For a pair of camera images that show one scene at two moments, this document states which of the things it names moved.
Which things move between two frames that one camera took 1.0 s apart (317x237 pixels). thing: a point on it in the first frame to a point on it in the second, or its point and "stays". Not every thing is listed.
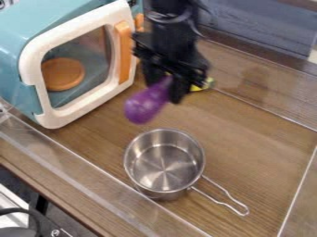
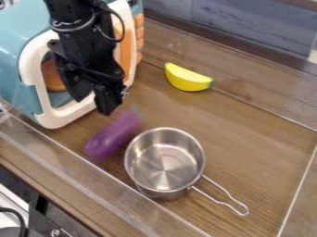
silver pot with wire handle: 165,161 stays
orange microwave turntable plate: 63,73 stays
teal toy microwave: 69,59 stays
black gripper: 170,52 to 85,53
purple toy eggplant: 142,106 to 104,143
